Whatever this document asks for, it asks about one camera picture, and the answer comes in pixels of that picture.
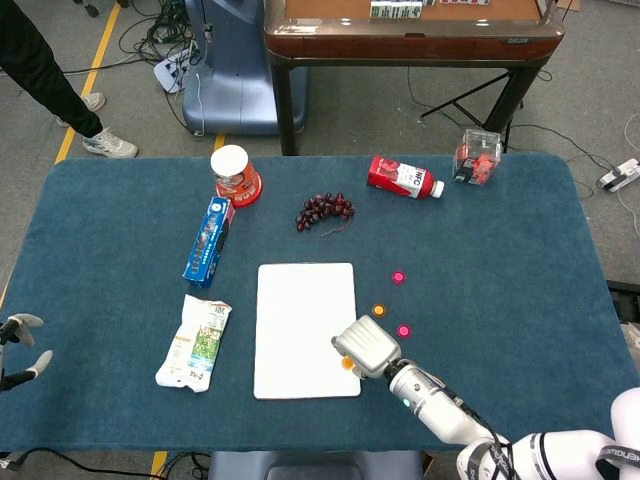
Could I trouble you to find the grey-tipped left robot hand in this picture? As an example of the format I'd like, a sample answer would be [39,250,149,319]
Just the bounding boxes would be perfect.
[0,313,54,396]

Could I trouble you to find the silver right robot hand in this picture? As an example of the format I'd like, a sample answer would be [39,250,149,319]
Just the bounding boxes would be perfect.
[330,314,403,380]

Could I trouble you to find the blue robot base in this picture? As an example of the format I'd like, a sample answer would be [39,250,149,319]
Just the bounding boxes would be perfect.
[181,0,309,137]

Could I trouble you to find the white cutting board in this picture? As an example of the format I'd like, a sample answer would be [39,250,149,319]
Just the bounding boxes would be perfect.
[253,262,362,401]

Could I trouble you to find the grey-blue robot torso base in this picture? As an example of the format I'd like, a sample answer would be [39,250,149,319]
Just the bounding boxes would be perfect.
[207,449,425,480]

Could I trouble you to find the dark red grape bunch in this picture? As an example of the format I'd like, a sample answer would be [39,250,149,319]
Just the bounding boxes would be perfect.
[295,192,357,238]

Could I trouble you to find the blue tablecloth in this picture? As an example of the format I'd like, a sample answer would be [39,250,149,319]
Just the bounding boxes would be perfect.
[0,153,630,454]

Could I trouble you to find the white snack bag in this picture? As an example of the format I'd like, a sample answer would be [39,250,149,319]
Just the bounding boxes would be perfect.
[154,293,233,394]

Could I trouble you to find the red juice bottle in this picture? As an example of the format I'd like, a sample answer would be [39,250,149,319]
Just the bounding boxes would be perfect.
[366,155,446,202]

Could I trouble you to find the blue cookie box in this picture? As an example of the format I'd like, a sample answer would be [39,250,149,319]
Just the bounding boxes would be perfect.
[181,195,236,289]

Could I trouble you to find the clear box with red toy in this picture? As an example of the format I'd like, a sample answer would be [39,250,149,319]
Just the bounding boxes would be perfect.
[451,128,503,187]

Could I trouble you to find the red instant noodle cup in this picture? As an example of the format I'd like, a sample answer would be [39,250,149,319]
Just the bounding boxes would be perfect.
[209,144,264,209]

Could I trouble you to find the standing person in black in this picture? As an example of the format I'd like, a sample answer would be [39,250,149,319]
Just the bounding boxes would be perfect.
[0,0,140,160]

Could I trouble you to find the white power strip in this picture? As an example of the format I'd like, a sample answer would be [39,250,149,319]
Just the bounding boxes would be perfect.
[596,158,640,193]
[152,47,195,95]

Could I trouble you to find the brown mahjong table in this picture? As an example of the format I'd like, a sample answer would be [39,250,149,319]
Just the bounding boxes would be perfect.
[263,0,566,156]

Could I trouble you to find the standing mahjong tile row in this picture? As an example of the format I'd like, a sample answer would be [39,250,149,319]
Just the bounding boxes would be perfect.
[369,0,424,20]

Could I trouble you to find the brown cardboard sheet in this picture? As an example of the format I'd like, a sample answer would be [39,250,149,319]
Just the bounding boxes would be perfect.
[542,0,584,24]

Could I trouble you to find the arm wrist cable bundle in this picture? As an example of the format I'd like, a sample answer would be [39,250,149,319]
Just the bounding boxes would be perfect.
[424,372,516,480]

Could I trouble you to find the black equipment frame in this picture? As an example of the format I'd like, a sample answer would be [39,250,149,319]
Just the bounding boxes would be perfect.
[606,279,640,321]

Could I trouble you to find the black floor cable bundle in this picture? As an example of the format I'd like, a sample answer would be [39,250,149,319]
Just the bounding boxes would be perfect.
[117,0,206,69]

